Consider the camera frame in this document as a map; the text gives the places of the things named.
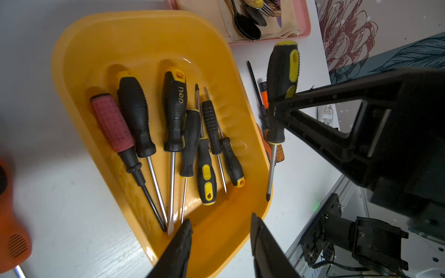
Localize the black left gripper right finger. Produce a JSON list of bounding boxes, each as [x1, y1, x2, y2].
[[250, 213, 300, 278]]

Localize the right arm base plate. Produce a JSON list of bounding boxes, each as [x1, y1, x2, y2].
[[300, 193, 342, 265]]

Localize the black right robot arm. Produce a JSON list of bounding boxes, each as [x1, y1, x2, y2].
[[268, 68, 445, 277]]

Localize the large black yellow-capped screwdriver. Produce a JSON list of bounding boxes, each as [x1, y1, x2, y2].
[[116, 70, 168, 232]]

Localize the slim orange black screwdriver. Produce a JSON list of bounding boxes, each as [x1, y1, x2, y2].
[[259, 81, 269, 110]]

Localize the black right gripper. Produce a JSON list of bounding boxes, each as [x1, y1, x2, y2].
[[267, 68, 445, 240]]

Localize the pink plastic tray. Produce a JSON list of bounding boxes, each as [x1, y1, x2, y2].
[[170, 0, 311, 44]]

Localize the black yellow deli screwdriver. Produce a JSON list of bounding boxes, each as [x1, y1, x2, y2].
[[162, 66, 187, 237]]

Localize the beige cloth on tray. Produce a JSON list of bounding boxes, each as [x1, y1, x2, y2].
[[176, 0, 302, 43]]

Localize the small black yellow screwdriver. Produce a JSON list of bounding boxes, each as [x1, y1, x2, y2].
[[195, 83, 217, 206]]

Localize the brown handled screwdriver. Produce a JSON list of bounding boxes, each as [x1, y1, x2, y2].
[[246, 61, 272, 159]]

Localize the pink handled screwdriver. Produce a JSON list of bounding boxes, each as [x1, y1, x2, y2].
[[90, 93, 166, 232]]

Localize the large orange black screwdriver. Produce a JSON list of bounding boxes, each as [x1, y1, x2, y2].
[[1, 161, 32, 278]]

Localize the thin black precision screwdriver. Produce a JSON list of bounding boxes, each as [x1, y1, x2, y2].
[[202, 87, 229, 200]]

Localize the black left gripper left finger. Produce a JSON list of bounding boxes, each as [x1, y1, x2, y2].
[[147, 219, 193, 278]]

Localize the yellow plastic storage box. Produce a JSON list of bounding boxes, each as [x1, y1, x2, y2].
[[52, 10, 271, 278]]

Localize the black spoon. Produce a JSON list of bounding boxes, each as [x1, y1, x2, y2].
[[230, 0, 261, 41]]

